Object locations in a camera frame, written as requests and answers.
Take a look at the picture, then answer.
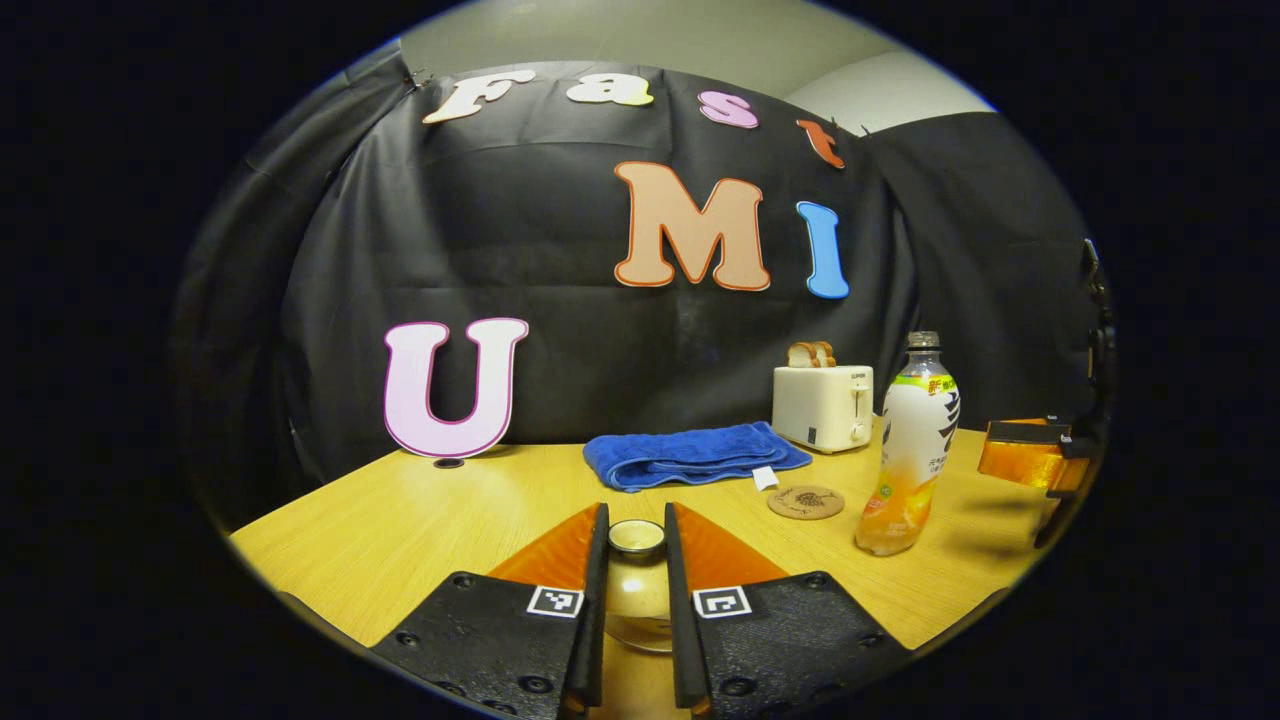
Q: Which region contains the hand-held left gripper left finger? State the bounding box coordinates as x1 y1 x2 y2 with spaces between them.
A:
370 503 611 719

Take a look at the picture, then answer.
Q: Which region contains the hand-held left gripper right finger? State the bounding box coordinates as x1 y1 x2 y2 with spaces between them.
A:
663 502 913 719

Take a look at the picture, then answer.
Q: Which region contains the clear water bottle white label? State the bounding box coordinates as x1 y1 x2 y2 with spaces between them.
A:
855 331 961 557

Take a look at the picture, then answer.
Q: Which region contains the round wooden coaster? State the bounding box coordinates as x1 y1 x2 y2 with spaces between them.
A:
767 485 846 521

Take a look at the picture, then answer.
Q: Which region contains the folded blue towel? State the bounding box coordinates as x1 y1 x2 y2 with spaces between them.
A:
583 421 814 494

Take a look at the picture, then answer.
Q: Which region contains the white toaster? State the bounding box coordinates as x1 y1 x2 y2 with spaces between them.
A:
771 364 875 455

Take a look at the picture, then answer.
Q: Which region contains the black backdrop cloth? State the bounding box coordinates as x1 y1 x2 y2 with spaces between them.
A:
170 40 1111 531

